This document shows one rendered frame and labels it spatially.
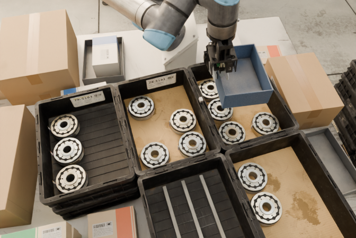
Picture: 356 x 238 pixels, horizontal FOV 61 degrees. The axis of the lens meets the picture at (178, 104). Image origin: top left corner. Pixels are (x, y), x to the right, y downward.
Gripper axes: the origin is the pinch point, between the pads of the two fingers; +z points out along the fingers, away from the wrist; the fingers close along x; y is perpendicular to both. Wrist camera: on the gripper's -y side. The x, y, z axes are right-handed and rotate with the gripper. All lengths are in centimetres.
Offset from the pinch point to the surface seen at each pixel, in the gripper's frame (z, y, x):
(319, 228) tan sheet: 31, 44, 26
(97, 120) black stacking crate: 26, -6, -47
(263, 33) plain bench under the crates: 45, -60, 39
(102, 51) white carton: 29, -47, -47
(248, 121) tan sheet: 30.0, 2.0, 13.1
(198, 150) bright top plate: 25.3, 13.8, -8.8
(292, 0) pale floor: 121, -174, 112
